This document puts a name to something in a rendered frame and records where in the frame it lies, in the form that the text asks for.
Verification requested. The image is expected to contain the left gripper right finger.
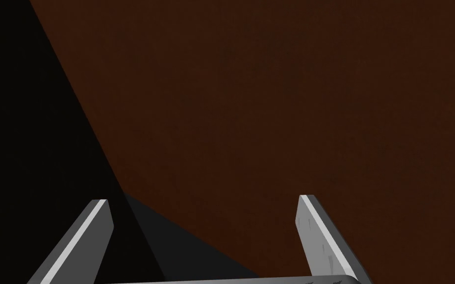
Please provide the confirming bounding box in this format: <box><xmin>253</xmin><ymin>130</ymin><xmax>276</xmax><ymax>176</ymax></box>
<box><xmin>295</xmin><ymin>194</ymin><xmax>364</xmax><ymax>283</ymax></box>

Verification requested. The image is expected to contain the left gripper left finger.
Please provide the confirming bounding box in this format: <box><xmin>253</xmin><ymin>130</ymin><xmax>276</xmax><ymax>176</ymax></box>
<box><xmin>26</xmin><ymin>199</ymin><xmax>114</xmax><ymax>284</ymax></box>

